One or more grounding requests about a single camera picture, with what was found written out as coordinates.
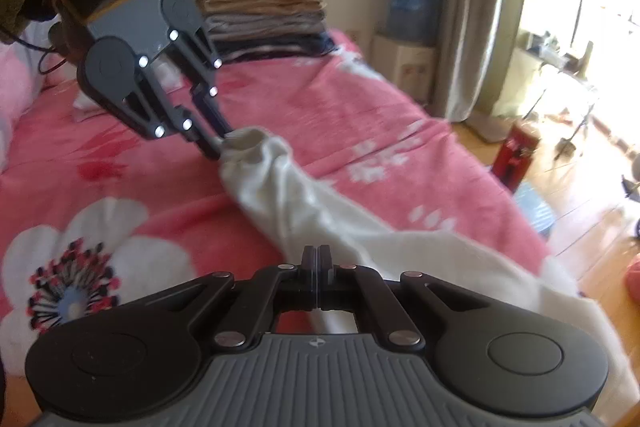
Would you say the black cable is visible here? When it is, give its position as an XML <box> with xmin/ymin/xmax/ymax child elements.
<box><xmin>0</xmin><ymin>24</ymin><xmax>68</xmax><ymax>76</ymax></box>

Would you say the pink floral bed blanket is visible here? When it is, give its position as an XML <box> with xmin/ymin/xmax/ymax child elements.
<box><xmin>1</xmin><ymin>42</ymin><xmax>548</xmax><ymax>375</ymax></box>

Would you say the cardboard box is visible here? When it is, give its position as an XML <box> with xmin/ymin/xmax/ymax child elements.
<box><xmin>371</xmin><ymin>34</ymin><xmax>437</xmax><ymax>104</ymax></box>

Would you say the white sweatshirt orange bear outline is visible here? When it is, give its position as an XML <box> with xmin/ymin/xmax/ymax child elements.
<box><xmin>219</xmin><ymin>128</ymin><xmax>639</xmax><ymax>426</ymax></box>

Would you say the light blue plastic stool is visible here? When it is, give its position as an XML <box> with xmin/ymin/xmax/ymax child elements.
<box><xmin>513</xmin><ymin>180</ymin><xmax>556</xmax><ymax>241</ymax></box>

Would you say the stack of folded clothes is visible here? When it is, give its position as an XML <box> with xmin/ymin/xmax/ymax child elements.
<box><xmin>194</xmin><ymin>0</ymin><xmax>336</xmax><ymax>63</ymax></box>

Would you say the pink bag in plastic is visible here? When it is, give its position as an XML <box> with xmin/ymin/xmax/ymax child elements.
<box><xmin>625</xmin><ymin>255</ymin><xmax>640</xmax><ymax>303</ymax></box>

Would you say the folding table by window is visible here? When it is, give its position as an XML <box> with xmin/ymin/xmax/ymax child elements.
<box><xmin>522</xmin><ymin>32</ymin><xmax>596</xmax><ymax>156</ymax></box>

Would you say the blue water jug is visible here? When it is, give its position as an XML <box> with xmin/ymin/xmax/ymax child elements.
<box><xmin>384</xmin><ymin>0</ymin><xmax>442</xmax><ymax>48</ymax></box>

